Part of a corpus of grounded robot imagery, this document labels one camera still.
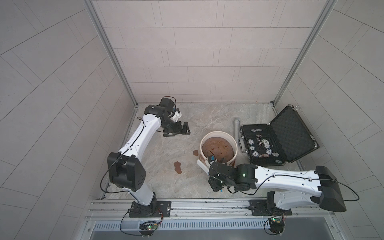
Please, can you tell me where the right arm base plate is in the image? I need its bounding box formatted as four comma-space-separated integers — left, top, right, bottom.
247, 200, 292, 216

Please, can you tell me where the aluminium rail frame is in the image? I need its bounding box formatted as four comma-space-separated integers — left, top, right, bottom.
83, 196, 334, 223

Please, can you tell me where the green circuit board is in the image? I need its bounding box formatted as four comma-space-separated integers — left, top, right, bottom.
269, 216, 286, 235
139, 221, 160, 236

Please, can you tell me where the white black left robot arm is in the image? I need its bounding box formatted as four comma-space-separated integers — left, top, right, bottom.
104, 96, 191, 207

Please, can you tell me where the right green circuit board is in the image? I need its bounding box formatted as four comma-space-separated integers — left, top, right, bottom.
269, 216, 286, 235

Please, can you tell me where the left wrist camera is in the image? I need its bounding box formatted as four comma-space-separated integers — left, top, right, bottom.
171, 110, 182, 123

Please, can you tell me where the open black foam-lined case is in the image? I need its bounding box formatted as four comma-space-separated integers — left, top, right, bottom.
240, 105, 320, 167

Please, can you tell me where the blue white scrub brush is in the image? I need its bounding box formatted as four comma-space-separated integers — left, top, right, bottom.
197, 159, 210, 175

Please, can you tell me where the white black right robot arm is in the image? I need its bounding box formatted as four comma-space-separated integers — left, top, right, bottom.
205, 162, 347, 212

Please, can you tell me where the left green circuit board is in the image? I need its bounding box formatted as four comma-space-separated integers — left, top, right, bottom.
139, 221, 160, 236

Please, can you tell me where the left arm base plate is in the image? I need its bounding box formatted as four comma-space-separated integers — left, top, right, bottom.
129, 201, 172, 218

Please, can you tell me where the cream ceramic pot with soil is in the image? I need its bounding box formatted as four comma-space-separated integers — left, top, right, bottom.
199, 131, 238, 167

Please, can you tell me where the grey metal cylinder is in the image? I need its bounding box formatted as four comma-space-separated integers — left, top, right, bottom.
234, 118, 241, 142

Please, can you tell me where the brown mud patch on floor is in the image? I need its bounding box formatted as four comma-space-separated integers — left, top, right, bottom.
174, 161, 182, 175

